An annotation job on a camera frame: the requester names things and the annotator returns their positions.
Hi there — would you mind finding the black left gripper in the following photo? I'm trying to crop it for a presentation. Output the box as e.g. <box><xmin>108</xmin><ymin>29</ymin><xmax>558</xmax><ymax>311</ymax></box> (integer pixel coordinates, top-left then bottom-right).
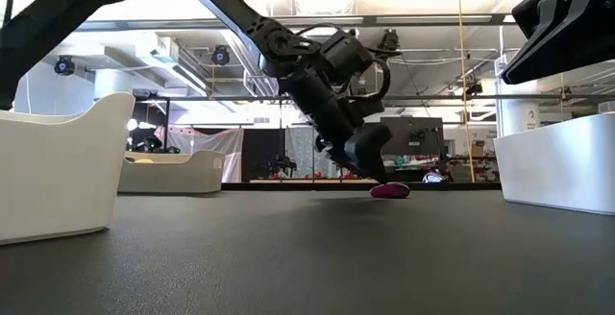
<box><xmin>281</xmin><ymin>67</ymin><xmax>393</xmax><ymax>184</ymax></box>

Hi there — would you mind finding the small purple eggplant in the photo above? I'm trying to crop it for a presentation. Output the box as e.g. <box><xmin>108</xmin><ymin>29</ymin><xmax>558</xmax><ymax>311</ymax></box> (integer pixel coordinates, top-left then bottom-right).
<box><xmin>368</xmin><ymin>182</ymin><xmax>411</xmax><ymax>200</ymax></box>

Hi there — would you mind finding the grey monitor back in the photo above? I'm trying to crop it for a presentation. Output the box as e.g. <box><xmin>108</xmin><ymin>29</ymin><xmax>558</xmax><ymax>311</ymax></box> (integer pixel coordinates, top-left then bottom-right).
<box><xmin>381</xmin><ymin>116</ymin><xmax>446</xmax><ymax>158</ymax></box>

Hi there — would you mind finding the grey hanging cloth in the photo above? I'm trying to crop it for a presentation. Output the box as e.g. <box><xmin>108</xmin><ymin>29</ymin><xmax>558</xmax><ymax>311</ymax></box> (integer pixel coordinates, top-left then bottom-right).
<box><xmin>285</xmin><ymin>126</ymin><xmax>337</xmax><ymax>180</ymax></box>

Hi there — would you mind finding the white round pillar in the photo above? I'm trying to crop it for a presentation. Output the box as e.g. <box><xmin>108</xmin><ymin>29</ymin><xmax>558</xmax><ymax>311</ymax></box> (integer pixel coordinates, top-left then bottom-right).
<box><xmin>494</xmin><ymin>55</ymin><xmax>542</xmax><ymax>136</ymax></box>

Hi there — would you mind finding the black table mat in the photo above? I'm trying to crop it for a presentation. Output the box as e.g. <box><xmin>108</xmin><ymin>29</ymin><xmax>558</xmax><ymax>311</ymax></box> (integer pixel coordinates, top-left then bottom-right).
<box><xmin>0</xmin><ymin>188</ymin><xmax>615</xmax><ymax>315</ymax></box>

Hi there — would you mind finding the white plastic basket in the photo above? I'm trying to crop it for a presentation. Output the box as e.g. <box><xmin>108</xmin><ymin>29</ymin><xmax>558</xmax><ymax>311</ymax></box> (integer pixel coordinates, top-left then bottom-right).
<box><xmin>0</xmin><ymin>91</ymin><xmax>137</xmax><ymax>247</ymax></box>
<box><xmin>493</xmin><ymin>111</ymin><xmax>615</xmax><ymax>217</ymax></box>

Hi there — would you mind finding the pink white hanging cloth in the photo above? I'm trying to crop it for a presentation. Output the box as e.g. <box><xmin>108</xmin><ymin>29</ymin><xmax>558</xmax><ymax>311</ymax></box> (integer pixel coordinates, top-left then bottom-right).
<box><xmin>154</xmin><ymin>125</ymin><xmax>245</xmax><ymax>184</ymax></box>

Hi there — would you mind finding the beige plastic basket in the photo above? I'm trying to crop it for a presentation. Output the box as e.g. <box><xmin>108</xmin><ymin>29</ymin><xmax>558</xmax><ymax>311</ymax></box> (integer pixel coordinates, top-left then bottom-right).
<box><xmin>116</xmin><ymin>149</ymin><xmax>226</xmax><ymax>195</ymax></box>

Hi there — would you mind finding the black metal rack frame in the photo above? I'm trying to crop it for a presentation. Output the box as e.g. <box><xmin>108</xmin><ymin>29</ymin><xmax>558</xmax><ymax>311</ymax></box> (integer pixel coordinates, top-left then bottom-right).
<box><xmin>134</xmin><ymin>92</ymin><xmax>615</xmax><ymax>153</ymax></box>

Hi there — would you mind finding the black ceiling camera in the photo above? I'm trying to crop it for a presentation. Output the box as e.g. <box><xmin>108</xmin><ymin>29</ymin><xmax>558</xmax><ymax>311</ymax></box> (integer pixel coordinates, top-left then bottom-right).
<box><xmin>53</xmin><ymin>55</ymin><xmax>76</xmax><ymax>77</ymax></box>
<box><xmin>211</xmin><ymin>44</ymin><xmax>231</xmax><ymax>67</ymax></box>

